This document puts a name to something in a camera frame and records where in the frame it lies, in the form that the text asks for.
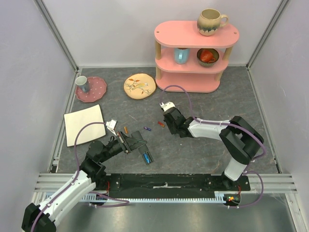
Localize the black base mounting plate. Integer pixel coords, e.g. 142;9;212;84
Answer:
90;174;251;197

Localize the pink dotted plate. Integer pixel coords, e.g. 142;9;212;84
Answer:
75;76;107;103

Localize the blue battery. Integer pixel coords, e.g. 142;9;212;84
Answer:
143;153;151;164

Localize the grey blue cup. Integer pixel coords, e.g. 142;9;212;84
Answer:
75;76;90;93

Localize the light blue mug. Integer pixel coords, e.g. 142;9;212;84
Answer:
174;48;190;64

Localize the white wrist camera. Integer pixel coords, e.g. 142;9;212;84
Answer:
105;119;117;136
159;101;175;112

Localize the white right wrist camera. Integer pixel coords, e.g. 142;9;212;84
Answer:
159;101;175;112

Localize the cream bird plate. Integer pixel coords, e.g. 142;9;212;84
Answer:
124;73;156;100

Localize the dark patterned bowl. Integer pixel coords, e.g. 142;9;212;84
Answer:
197;48;220;67

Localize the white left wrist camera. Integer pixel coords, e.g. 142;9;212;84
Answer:
105;119;117;136

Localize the white slotted cable duct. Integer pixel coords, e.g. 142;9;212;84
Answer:
80;192;240;203

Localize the white square plate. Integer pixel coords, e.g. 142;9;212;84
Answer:
64;104;106;147

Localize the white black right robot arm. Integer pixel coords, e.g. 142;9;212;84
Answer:
162;106;266;190

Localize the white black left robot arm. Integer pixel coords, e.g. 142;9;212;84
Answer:
21;131;148;232

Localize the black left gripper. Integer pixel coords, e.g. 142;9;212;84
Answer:
99;130;147;162

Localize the beige ceramic mug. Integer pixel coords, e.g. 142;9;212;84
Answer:
197;9;229;36

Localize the red orange battery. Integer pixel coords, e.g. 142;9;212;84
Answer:
158;121;165;128

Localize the orange cup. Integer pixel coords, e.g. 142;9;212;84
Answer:
199;49;216;63

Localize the pink three-tier shelf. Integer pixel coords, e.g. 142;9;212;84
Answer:
154;21;239;93

